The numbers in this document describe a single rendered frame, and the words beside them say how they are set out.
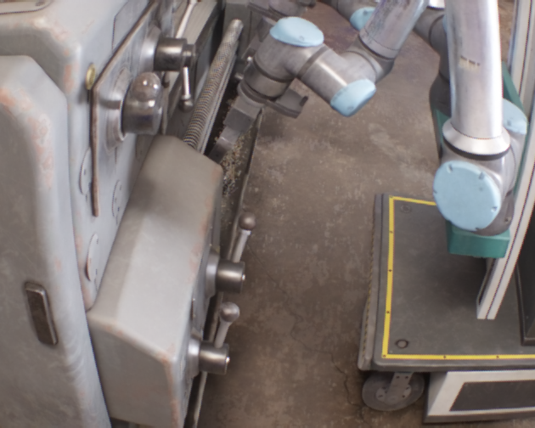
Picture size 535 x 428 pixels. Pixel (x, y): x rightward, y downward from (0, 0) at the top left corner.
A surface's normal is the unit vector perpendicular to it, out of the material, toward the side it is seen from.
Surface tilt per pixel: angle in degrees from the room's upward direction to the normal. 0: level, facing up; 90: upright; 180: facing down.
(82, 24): 45
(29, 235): 90
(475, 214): 95
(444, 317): 0
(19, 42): 90
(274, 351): 0
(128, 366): 90
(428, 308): 0
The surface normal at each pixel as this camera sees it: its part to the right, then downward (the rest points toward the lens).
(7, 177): -0.11, 0.59
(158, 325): 0.58, -0.61
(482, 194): -0.51, 0.56
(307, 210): 0.07, -0.80
